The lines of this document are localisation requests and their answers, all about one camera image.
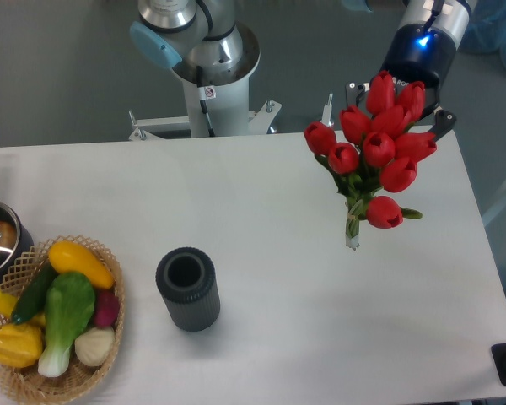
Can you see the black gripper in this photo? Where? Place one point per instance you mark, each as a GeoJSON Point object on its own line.
{"type": "Point", "coordinates": [416, 55]}

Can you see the red tulip bouquet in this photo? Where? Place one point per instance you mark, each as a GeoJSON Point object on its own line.
{"type": "Point", "coordinates": [379, 155]}

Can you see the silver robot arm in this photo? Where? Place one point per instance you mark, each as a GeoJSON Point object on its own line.
{"type": "Point", "coordinates": [213, 56]}

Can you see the dark grey ribbed vase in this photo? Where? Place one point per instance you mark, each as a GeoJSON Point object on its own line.
{"type": "Point", "coordinates": [186, 280]}

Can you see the red radish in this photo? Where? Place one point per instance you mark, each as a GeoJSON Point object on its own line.
{"type": "Point", "coordinates": [106, 309]}

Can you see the yellow squash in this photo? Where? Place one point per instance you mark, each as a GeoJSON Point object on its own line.
{"type": "Point", "coordinates": [67, 256]}

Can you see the green bok choy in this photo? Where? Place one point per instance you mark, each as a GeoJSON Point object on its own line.
{"type": "Point", "coordinates": [69, 307]}

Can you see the white garlic bulb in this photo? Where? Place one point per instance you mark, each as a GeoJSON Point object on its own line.
{"type": "Point", "coordinates": [93, 346]}

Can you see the woven wicker basket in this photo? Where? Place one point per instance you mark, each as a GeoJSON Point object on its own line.
{"type": "Point", "coordinates": [26, 386]}

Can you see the dark green cucumber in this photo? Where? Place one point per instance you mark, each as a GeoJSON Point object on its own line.
{"type": "Point", "coordinates": [32, 301]}

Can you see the small yellow gourd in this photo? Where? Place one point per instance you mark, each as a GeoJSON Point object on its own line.
{"type": "Point", "coordinates": [8, 303]}

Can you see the yellow bell pepper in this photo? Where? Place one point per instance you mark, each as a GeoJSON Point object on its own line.
{"type": "Point", "coordinates": [20, 345]}

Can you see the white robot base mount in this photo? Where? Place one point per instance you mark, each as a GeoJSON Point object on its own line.
{"type": "Point", "coordinates": [212, 111]}

